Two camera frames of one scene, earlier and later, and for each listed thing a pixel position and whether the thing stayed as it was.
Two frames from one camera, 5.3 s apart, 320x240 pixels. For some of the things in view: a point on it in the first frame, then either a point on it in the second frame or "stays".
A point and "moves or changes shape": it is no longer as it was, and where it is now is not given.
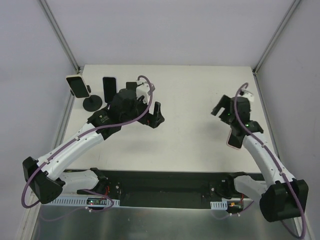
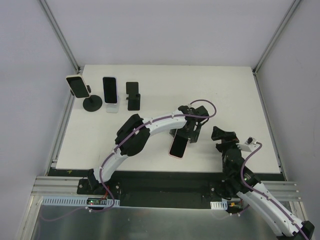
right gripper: x=223 y=112 -> x=225 y=139
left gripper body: x=151 y=119 -> x=186 y=133
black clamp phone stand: x=91 y=103 stays
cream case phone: x=78 y=86 stays
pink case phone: x=235 y=141 moves or changes shape
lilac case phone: x=110 y=84 stays
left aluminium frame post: x=56 y=27 stays
